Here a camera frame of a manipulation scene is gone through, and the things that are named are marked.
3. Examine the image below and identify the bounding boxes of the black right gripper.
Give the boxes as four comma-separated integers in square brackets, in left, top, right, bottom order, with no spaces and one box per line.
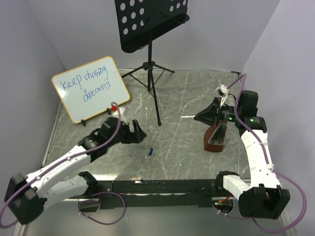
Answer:
[194,97,242,127]

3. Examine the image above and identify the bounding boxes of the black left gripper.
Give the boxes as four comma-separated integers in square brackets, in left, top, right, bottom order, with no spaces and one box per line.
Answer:
[108,119,147,147]

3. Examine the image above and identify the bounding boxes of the white rainbow whiteboard marker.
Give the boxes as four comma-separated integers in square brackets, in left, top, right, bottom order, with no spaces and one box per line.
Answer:
[179,115,196,118]

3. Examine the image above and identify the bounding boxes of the blue marker cap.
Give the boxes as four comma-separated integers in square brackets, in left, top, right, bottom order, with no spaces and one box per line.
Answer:
[148,148,154,156]

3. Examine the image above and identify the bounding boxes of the orange framed whiteboard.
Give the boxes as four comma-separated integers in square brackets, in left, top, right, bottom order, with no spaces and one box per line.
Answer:
[51,56,130,124]

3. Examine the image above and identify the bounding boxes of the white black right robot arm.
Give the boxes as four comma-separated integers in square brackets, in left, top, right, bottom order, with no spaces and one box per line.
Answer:
[193,89,290,219]

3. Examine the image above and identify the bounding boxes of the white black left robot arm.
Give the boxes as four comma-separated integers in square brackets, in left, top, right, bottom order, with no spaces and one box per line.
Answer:
[4,117,147,225]

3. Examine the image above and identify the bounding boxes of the brown whiteboard eraser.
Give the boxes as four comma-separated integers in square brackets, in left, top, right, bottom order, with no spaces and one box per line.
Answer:
[203,121,227,153]

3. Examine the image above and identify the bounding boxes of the black perforated music stand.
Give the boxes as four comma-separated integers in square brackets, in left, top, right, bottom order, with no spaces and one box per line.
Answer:
[114,0,189,126]

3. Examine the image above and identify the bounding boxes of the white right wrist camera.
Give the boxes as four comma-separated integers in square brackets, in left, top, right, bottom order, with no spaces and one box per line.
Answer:
[215,84,229,107]

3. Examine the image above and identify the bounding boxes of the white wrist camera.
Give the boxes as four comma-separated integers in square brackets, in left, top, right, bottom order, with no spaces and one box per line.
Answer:
[110,106,127,123]
[215,84,229,107]

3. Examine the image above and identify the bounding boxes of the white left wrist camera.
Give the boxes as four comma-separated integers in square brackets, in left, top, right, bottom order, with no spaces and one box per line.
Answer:
[110,106,127,123]

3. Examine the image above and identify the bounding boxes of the wire whiteboard easel stand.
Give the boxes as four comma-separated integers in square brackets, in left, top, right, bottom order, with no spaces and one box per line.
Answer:
[80,108,113,126]

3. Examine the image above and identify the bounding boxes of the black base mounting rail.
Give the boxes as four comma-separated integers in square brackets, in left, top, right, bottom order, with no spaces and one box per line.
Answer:
[71,179,229,209]

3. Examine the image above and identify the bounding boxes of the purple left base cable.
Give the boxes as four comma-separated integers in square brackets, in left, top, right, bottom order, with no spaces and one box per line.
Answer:
[77,192,126,226]

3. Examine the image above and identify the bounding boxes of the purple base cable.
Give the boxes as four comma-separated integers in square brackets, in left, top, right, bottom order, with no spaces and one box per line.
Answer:
[77,192,126,226]
[215,206,244,220]

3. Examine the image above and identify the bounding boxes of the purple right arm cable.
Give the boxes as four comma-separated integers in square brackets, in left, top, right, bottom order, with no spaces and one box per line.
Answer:
[226,73,307,233]

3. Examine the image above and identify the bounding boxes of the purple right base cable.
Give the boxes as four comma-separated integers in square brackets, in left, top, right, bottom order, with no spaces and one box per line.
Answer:
[215,206,244,220]

